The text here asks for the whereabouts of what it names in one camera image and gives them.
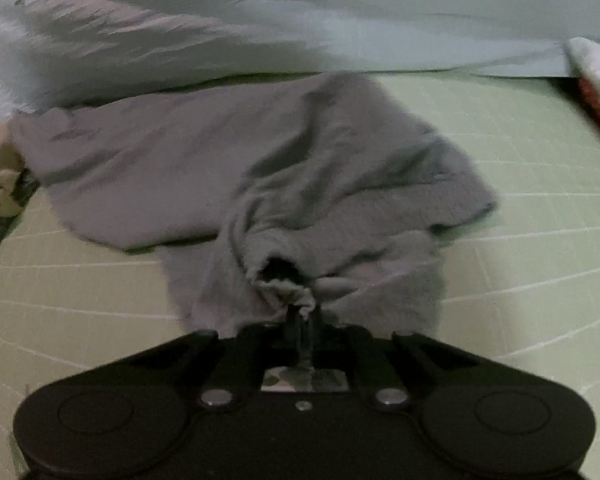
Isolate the light blue carrot-print duvet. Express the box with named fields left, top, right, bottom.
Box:
left=0, top=0, right=600, bottom=119

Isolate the red item under pillow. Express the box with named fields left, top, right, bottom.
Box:
left=578, top=77, right=600, bottom=127

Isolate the grey sweatshirt garment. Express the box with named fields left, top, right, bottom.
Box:
left=8, top=74, right=496, bottom=337

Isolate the green grid bed sheet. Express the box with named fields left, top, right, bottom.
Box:
left=0, top=73, right=600, bottom=479

